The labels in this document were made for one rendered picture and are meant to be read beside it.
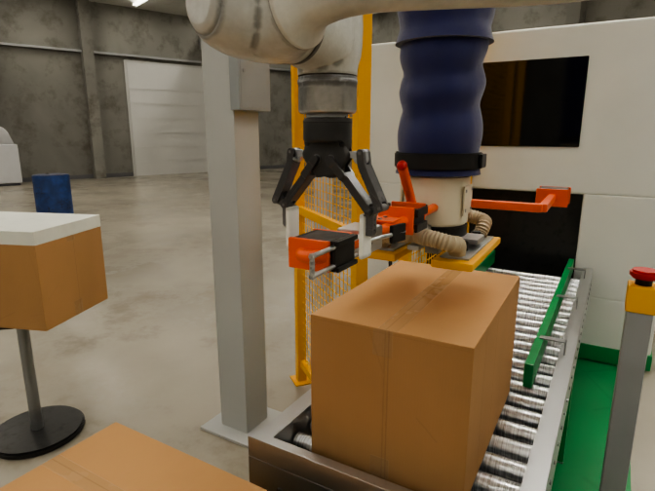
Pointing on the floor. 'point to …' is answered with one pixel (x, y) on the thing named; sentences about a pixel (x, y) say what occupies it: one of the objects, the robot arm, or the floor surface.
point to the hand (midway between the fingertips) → (327, 245)
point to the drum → (53, 193)
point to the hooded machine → (9, 161)
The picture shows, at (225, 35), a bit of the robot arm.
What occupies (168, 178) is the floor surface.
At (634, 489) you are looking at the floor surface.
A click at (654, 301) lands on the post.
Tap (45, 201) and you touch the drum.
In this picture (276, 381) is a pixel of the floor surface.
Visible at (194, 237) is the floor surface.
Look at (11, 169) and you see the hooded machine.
